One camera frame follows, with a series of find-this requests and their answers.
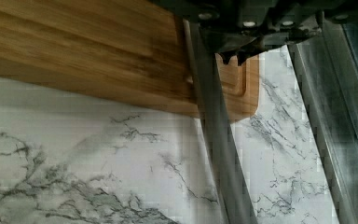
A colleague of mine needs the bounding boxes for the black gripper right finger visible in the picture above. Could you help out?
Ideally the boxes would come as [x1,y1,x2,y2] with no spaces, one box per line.
[237,27,322,66]

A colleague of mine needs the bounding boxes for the bamboo cutting board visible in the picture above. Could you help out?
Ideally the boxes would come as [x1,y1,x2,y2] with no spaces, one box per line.
[0,0,260,122]

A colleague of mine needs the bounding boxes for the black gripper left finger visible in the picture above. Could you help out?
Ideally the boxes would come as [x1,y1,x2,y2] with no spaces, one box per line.
[199,26,255,64]

